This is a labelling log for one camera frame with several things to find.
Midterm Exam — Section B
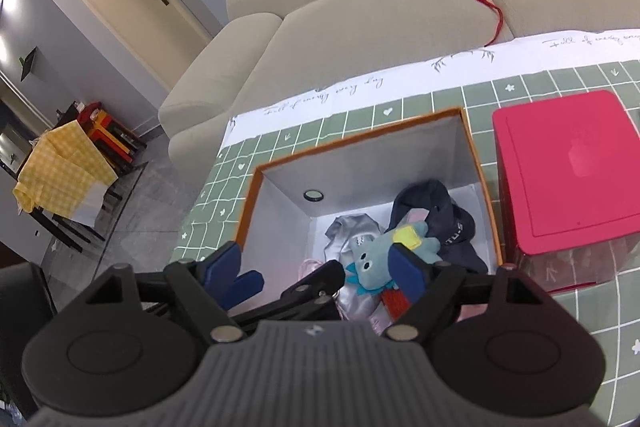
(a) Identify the dark wall ornament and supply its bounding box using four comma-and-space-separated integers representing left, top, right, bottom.
19, 47, 39, 82

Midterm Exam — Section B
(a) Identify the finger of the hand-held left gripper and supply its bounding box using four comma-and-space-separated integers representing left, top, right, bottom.
232, 259, 347, 333
222, 270, 265, 312

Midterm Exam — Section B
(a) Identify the grey satin cloth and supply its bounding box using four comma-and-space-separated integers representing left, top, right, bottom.
324, 214, 386, 323

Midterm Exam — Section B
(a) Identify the white paper sheet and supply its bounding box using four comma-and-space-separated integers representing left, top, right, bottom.
72, 184, 108, 228

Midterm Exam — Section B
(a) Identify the dark chair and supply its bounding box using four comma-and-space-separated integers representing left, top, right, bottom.
0, 261, 58, 408

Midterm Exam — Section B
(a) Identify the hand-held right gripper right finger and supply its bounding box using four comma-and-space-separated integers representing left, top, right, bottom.
382, 243, 546, 342

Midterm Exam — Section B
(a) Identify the red knitted cloth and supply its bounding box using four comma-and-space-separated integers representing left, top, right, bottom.
381, 287, 413, 320

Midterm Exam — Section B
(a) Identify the yellow checked tablecloth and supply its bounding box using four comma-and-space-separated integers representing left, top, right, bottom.
12, 119, 118, 214

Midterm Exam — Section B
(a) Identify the navy blue garment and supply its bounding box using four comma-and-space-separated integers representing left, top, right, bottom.
387, 179, 488, 275

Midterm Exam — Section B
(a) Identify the green grid tablecloth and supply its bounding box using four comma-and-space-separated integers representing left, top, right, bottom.
172, 27, 640, 427

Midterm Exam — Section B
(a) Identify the orange box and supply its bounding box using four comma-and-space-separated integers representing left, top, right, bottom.
234, 107, 505, 268

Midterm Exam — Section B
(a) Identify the beige sofa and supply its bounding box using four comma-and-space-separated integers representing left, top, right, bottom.
159, 0, 640, 168

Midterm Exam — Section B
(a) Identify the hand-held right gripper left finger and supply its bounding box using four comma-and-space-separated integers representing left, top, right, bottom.
85, 241, 243, 343

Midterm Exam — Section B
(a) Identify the stack of red stools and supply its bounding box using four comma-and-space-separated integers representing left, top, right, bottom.
75, 103, 147, 172

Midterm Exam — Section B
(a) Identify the grey-blue plush toy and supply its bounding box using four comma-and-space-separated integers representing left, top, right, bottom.
342, 223, 441, 295

